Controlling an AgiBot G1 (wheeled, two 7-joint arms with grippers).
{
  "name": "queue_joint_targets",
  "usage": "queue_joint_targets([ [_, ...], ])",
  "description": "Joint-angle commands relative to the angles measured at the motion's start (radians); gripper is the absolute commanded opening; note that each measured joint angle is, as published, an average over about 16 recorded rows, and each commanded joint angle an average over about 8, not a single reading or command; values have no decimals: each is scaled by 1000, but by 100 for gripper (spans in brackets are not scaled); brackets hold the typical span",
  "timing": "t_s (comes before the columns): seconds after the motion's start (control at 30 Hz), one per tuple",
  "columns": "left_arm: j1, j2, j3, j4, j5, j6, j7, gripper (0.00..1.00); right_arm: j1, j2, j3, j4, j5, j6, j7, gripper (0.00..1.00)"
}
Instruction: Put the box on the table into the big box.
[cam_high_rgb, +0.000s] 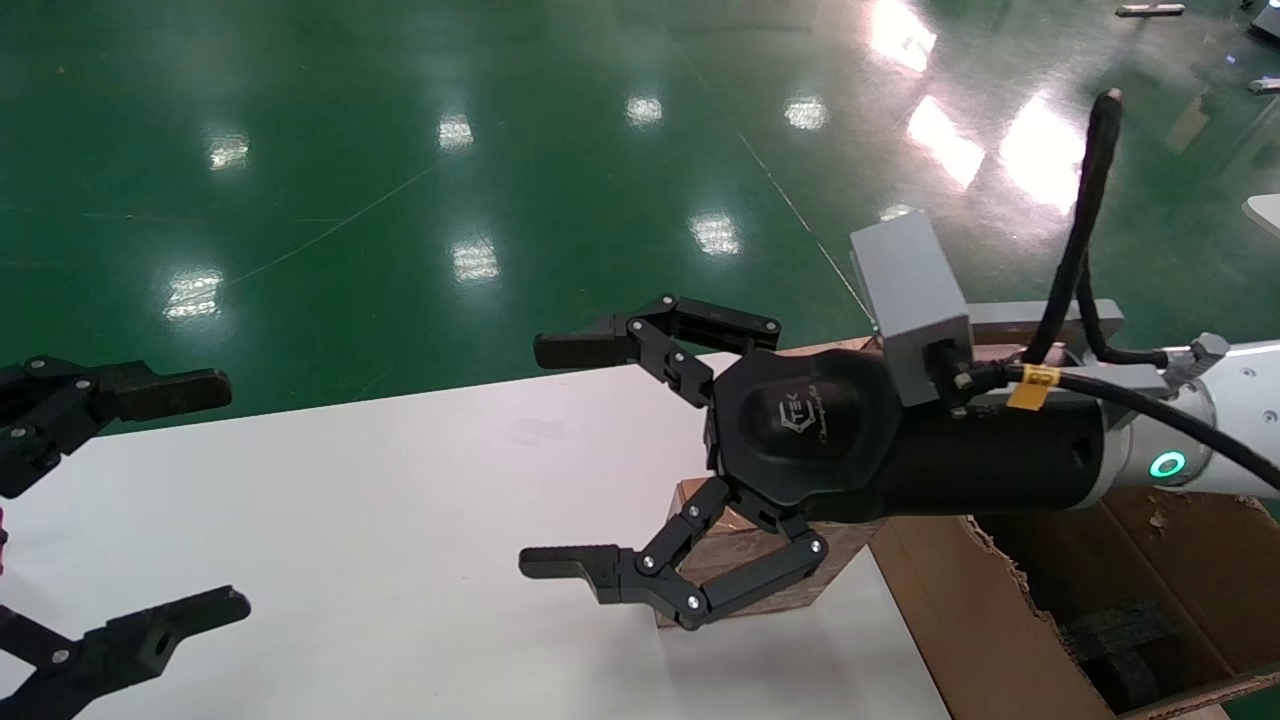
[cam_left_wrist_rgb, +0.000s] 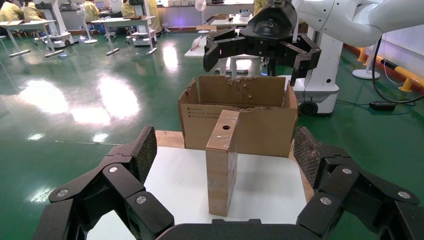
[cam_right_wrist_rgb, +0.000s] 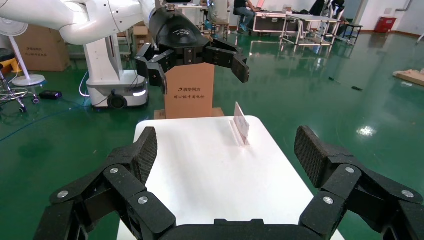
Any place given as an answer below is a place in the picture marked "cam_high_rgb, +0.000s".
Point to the white flat bar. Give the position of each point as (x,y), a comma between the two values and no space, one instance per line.
(1150,10)

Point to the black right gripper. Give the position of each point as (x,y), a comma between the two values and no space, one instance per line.
(830,430)

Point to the big open cardboard box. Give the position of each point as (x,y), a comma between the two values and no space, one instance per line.
(960,620)

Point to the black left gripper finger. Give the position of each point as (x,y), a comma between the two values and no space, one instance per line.
(150,392)
(130,645)

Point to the white rounded panel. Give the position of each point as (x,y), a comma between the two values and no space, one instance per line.
(1265,213)

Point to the reddish wooden board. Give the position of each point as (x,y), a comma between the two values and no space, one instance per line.
(820,348)

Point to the gray wrist camera box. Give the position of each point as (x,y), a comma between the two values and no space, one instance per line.
(910,290)

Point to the small taped cardboard box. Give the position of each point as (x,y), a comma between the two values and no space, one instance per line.
(848,548)

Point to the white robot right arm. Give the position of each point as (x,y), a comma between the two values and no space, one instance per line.
(1245,390)

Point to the black foam block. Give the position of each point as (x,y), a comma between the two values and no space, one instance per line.
(1120,640)

